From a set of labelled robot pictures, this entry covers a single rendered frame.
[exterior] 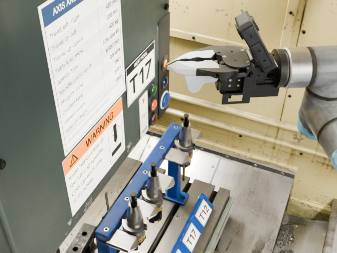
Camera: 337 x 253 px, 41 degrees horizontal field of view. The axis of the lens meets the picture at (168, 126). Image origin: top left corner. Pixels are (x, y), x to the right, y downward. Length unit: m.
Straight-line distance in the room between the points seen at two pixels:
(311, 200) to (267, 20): 0.78
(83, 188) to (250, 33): 0.37
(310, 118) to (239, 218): 0.93
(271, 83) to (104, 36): 0.37
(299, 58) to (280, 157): 1.00
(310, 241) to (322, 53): 1.16
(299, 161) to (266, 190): 0.17
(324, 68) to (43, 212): 0.54
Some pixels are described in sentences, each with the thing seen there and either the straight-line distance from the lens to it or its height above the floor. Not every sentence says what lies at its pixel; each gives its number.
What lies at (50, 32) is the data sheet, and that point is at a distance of 0.50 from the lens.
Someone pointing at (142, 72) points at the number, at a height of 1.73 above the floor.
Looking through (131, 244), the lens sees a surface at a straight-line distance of 1.12.
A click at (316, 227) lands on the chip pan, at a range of 1.96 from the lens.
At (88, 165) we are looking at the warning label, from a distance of 0.65.
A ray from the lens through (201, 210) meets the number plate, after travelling 1.54.
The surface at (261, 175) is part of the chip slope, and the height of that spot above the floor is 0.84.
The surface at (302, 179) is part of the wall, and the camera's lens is 1.85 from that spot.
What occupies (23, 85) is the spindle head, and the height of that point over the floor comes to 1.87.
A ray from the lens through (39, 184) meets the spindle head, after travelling 0.56.
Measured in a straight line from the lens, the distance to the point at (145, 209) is 1.19.
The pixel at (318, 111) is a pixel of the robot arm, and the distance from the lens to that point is 0.90.
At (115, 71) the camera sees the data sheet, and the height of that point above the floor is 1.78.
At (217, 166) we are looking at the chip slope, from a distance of 1.86.
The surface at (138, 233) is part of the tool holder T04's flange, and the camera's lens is 1.14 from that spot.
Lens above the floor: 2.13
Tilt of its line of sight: 40 degrees down
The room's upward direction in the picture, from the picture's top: 1 degrees clockwise
